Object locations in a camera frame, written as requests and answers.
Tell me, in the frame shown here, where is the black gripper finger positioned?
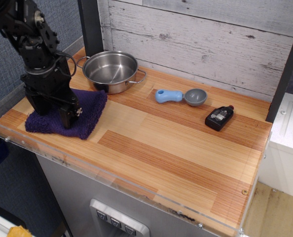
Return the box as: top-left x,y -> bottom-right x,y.
25,88 -> 52,116
59,105 -> 82,129

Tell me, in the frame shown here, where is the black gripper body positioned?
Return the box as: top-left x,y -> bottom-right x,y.
21,56 -> 79,108

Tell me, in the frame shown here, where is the purple towel cloth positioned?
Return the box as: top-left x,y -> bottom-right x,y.
25,89 -> 108,140

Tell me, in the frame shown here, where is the stainless steel pot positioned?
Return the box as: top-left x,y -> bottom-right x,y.
76,51 -> 147,94

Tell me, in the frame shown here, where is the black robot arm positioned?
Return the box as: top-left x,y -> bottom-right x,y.
0,0 -> 82,129

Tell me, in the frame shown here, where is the silver dispenser button panel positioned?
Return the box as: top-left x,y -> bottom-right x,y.
89,198 -> 150,237

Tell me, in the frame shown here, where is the yellow tape object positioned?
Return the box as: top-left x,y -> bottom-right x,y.
7,226 -> 33,237

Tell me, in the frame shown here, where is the blue grey ice cream scoop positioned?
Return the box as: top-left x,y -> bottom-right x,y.
155,88 -> 208,107

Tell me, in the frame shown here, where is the small black bottle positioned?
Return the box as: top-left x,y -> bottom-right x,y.
205,105 -> 234,131

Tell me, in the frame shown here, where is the clear acrylic front guard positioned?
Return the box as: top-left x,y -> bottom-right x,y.
0,119 -> 251,237

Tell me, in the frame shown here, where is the white side cabinet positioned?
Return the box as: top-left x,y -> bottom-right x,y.
258,93 -> 293,196

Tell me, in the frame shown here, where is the dark grey left post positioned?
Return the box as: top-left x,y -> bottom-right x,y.
77,0 -> 104,56

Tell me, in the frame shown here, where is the dark grey post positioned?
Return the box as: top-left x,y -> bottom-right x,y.
266,44 -> 293,123
77,0 -> 104,56

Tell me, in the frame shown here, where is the dark grey right post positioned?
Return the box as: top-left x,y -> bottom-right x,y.
266,44 -> 293,123

